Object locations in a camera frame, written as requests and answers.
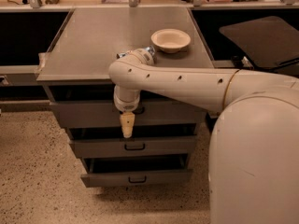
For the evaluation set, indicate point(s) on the black office chair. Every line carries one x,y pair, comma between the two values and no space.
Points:
270,43

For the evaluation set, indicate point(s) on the grey drawer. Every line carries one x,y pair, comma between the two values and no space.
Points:
103,114
136,178
134,147

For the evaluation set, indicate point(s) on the grey bottom drawer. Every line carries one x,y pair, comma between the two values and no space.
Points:
136,178

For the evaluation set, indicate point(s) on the grey drawer cabinet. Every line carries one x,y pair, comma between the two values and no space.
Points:
76,70

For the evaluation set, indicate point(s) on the grey top drawer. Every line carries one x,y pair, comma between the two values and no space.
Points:
103,114

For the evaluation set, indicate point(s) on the blue crumpled snack bag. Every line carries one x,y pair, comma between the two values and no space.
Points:
150,50

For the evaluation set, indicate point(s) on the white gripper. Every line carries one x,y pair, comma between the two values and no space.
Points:
126,104

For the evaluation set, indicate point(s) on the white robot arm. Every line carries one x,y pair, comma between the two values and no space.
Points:
253,165

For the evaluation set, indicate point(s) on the grey middle drawer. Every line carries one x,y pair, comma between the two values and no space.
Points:
134,147

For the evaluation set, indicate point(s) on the white paper bowl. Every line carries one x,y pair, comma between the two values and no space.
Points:
170,40

